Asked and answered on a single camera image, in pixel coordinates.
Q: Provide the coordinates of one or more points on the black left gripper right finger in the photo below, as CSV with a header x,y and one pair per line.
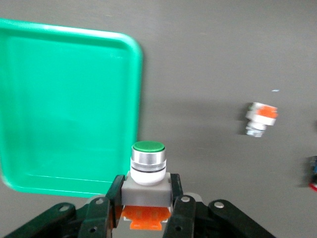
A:
x,y
183,213

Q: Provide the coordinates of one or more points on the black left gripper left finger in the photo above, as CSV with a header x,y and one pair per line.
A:
x,y
99,215

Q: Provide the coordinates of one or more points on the green capped push button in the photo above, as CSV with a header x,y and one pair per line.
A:
x,y
148,161

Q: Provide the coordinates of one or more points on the white orange push button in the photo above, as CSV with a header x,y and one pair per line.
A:
x,y
262,116

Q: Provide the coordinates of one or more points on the green plastic tray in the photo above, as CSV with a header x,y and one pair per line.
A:
x,y
69,111

